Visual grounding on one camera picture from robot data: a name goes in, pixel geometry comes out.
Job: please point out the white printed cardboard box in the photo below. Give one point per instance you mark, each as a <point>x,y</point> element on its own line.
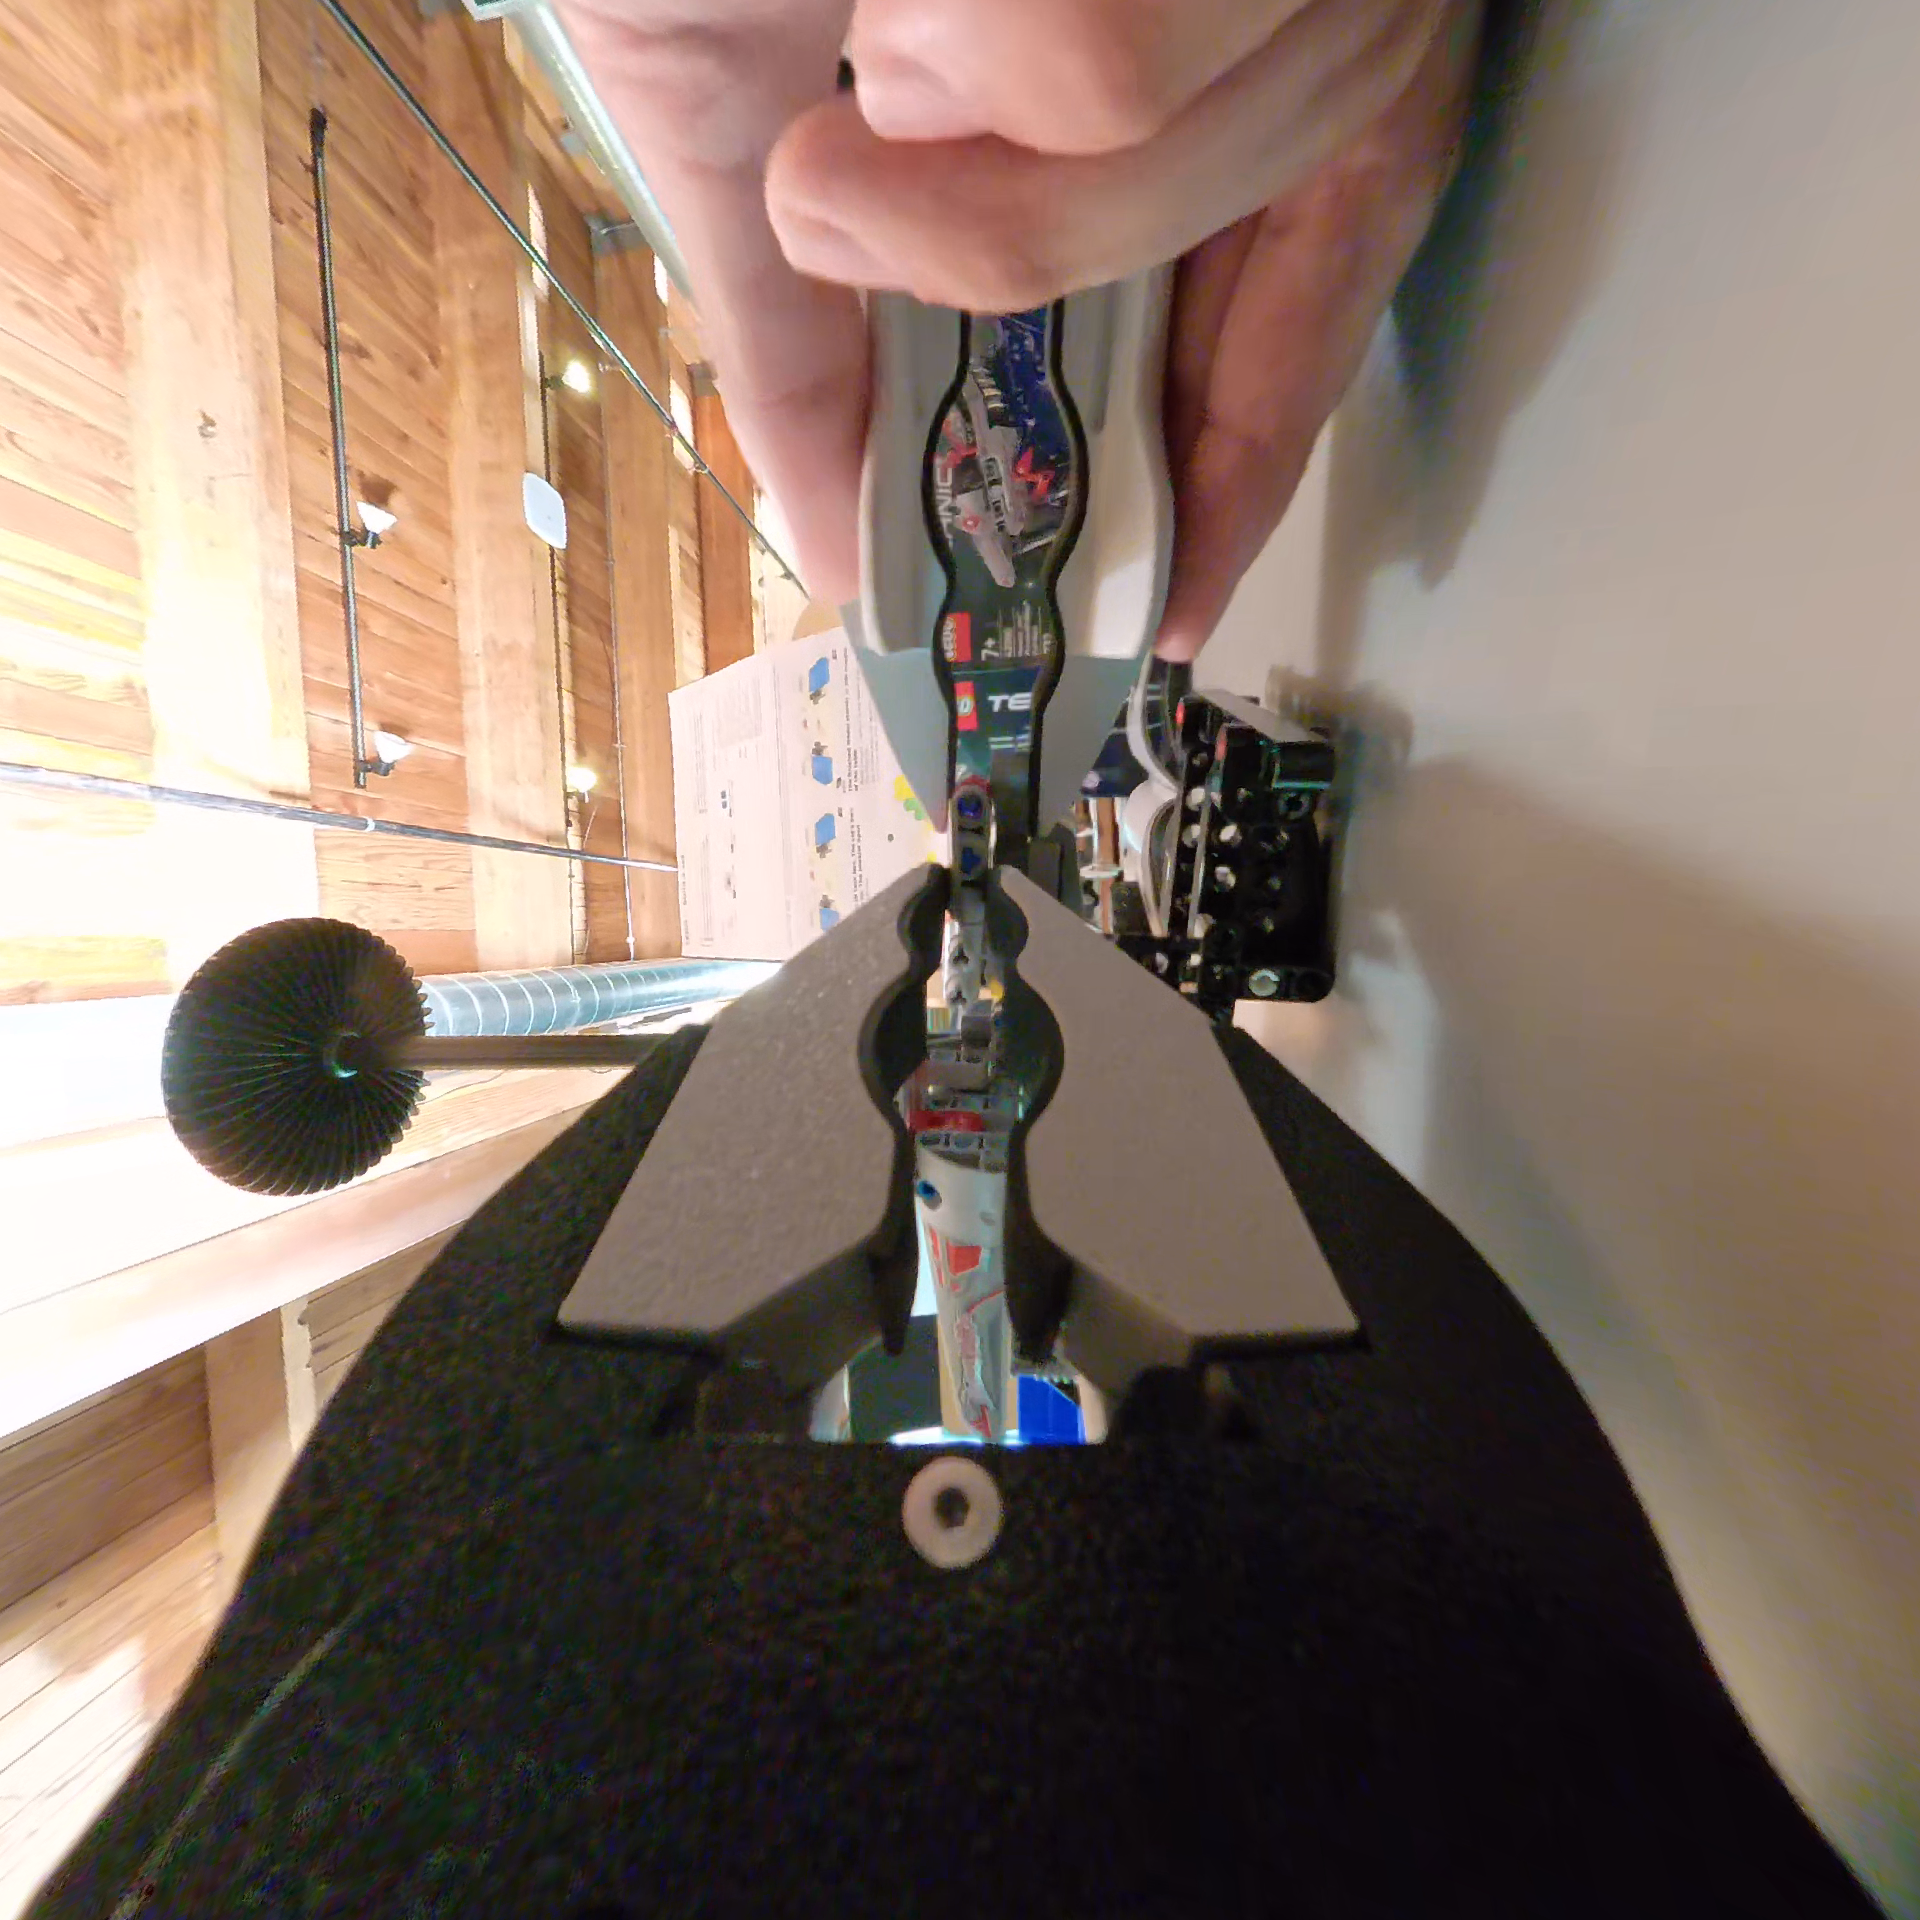
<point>763,810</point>

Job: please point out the dark toy box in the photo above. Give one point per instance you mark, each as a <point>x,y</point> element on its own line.
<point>1003,452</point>

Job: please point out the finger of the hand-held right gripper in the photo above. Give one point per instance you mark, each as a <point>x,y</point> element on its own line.
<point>901,524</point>
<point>1126,511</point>

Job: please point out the person's right hand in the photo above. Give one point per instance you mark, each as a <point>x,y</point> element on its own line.
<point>1019,149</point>

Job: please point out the white ceiling spotlight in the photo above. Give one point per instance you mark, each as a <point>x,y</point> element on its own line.
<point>375,524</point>
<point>390,749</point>

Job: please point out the silver air duct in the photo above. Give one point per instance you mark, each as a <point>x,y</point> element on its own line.
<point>600,998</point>

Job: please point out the white ceiling access point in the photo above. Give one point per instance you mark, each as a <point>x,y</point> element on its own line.
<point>544,511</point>

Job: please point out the toy brick vehicle model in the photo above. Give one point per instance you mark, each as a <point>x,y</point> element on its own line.
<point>1231,840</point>

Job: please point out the grey desk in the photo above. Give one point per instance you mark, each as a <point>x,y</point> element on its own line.
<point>1650,751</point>

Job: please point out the black ceiling pipe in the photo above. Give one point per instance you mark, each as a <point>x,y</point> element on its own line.
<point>342,452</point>

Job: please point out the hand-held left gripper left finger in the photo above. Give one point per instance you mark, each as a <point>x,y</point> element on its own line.
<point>751,1172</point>

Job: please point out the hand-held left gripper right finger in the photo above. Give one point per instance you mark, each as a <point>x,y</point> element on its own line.
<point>1185,1185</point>

